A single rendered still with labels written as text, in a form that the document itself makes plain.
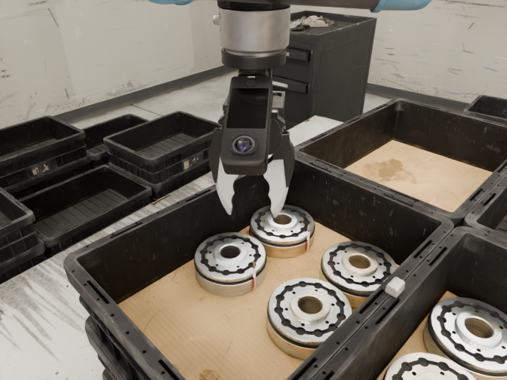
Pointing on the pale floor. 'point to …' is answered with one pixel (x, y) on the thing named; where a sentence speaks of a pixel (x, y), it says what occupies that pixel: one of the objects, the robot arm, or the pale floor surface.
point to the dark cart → (326, 68)
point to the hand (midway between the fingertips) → (251, 210)
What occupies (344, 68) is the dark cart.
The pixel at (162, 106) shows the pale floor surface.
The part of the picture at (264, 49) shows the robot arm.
